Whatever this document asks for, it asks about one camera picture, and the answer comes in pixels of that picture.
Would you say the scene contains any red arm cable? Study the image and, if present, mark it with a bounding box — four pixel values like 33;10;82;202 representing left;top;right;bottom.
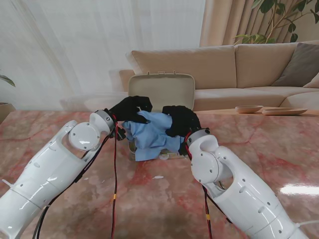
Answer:
184;131;214;239
109;115;120;239

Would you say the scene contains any beige sectional sofa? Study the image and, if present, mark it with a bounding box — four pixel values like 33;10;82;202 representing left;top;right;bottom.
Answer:
61;41;319;114

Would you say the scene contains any cream sofa cushion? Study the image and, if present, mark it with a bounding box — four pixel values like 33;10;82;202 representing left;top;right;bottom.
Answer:
303;74;319;88

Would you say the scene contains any grey sofa cushion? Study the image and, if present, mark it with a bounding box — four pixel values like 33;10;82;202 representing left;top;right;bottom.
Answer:
271;42;319;87

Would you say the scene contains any flat wooden tray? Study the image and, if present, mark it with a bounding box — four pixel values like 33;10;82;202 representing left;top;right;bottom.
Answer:
261;107;309;116

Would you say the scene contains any light blue button shirt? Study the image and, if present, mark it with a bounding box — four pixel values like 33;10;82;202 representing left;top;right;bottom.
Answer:
122;111;186;162

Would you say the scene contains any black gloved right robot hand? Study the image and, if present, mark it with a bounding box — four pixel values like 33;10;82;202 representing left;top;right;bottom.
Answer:
161;105;202;138

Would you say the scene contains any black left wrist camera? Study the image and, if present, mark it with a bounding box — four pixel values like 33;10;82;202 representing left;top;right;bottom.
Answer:
115;126;127;142

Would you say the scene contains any beige plant pot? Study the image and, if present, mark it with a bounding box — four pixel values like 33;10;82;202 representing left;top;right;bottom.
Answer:
0;102;16;125

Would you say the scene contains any round wooden bowl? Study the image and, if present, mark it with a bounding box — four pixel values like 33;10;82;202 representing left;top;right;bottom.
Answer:
235;105;264;114

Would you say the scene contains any tall green leafy plant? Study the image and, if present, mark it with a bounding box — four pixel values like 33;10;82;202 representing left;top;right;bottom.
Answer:
234;0;319;45

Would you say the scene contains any red left arm cable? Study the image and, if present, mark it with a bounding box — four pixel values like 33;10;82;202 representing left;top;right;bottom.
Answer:
109;115;120;239

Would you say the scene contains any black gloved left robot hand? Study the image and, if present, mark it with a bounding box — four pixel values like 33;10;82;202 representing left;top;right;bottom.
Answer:
108;96;153;124

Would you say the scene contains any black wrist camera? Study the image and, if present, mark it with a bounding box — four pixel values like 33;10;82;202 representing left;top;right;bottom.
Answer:
177;141;189;157
115;126;127;142

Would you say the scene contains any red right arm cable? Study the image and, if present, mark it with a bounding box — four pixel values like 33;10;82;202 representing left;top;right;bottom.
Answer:
184;131;214;239

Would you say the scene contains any single green plant leaf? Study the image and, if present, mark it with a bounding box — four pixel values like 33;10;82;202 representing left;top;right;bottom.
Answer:
0;74;16;87

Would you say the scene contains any white sheer curtain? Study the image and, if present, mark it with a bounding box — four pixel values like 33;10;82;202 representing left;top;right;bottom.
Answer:
0;0;207;112

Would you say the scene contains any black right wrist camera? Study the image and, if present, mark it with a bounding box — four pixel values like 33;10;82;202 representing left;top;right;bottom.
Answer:
177;141;189;157

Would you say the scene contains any beige pleated curtain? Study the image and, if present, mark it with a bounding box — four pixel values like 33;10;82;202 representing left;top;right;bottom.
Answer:
199;0;319;48

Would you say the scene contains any beige hard-shell suitcase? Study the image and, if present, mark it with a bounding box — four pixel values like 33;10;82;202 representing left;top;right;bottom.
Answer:
127;71;196;161

